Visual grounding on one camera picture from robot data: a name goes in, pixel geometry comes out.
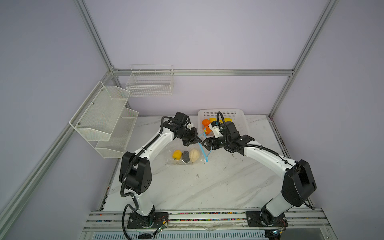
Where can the white plastic perforated basket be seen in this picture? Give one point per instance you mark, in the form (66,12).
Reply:
(236,115)

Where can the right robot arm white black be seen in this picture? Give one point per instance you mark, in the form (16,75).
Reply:
(298,180)

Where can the orange tangerine back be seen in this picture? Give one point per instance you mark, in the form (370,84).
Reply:
(206,122)

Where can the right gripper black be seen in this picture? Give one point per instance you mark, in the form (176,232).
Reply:
(212,140)

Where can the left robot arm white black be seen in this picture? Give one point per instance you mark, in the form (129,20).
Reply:
(136,174)

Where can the round yellow fruit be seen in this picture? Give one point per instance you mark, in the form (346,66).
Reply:
(177,155)

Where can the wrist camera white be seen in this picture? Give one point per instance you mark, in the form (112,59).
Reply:
(215,128)
(190,126)

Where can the upper white mesh shelf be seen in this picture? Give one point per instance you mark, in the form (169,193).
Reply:
(96,119)

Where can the aluminium front rail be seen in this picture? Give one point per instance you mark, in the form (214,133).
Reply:
(209,220)

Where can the lower white mesh shelf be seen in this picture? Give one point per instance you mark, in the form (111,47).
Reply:
(118,143)

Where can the clear zip top bag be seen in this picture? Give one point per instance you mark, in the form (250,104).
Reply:
(178,145)

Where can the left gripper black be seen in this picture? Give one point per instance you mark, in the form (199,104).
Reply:
(194,140)

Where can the black avocado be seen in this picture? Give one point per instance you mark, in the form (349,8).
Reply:
(186,157)

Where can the orange tangerine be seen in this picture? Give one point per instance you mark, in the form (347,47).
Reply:
(206,122)
(207,130)

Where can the orange tangerine front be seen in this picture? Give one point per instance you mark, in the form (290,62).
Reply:
(207,130)

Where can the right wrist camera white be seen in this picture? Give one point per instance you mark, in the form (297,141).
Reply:
(215,128)

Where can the white garlic bulb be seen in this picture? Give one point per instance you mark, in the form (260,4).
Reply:
(194,155)

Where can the white wire wall basket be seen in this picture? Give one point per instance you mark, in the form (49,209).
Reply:
(151,81)

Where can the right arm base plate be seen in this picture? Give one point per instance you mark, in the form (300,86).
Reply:
(264,219)

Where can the white mesh shelf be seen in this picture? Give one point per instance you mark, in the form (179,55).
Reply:
(118,143)
(96,119)

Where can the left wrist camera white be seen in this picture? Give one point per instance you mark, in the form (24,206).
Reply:
(190,126)

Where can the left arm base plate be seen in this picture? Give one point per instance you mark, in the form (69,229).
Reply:
(152,221)

